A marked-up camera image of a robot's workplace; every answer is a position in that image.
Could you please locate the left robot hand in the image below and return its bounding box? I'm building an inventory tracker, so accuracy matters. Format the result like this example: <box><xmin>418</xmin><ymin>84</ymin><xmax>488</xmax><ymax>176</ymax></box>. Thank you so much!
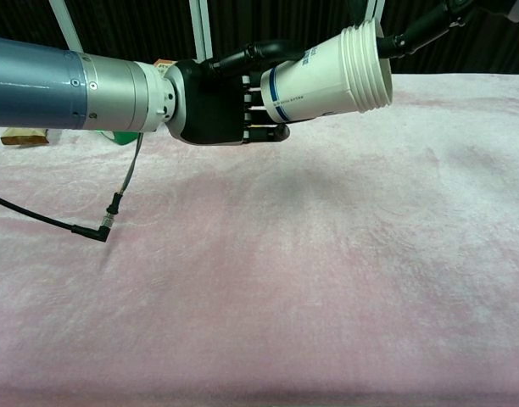
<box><xmin>164</xmin><ymin>38</ymin><xmax>307</xmax><ymax>148</ymax></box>

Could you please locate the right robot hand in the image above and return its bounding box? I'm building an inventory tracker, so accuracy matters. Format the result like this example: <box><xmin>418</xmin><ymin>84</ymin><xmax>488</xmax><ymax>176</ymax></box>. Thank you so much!
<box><xmin>378</xmin><ymin>0</ymin><xmax>519</xmax><ymax>59</ymax></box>

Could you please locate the white paper cup stack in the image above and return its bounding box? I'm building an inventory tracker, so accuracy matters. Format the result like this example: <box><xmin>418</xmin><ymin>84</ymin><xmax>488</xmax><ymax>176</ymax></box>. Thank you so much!
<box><xmin>259</xmin><ymin>20</ymin><xmax>382</xmax><ymax>124</ymax></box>

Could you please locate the green tub yellow lid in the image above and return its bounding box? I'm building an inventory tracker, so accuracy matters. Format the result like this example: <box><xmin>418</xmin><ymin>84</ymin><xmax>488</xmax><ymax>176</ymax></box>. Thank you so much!
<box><xmin>100</xmin><ymin>129</ymin><xmax>140</xmax><ymax>147</ymax></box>

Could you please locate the black curtain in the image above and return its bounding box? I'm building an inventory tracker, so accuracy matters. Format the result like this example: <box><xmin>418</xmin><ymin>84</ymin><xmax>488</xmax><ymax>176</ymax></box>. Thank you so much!
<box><xmin>0</xmin><ymin>0</ymin><xmax>519</xmax><ymax>76</ymax></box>

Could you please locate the pink velvet tablecloth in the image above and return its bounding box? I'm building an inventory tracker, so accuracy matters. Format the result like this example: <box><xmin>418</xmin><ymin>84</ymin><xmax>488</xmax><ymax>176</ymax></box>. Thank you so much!
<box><xmin>0</xmin><ymin>72</ymin><xmax>519</xmax><ymax>407</ymax></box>

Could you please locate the brown snack bar package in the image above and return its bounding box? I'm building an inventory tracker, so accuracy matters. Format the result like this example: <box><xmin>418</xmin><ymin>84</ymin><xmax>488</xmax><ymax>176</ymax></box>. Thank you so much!
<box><xmin>0</xmin><ymin>126</ymin><xmax>51</xmax><ymax>148</ymax></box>

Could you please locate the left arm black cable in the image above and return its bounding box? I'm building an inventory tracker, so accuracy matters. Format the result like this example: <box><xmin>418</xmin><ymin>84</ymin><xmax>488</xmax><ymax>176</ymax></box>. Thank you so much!
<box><xmin>0</xmin><ymin>131</ymin><xmax>144</xmax><ymax>243</ymax></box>

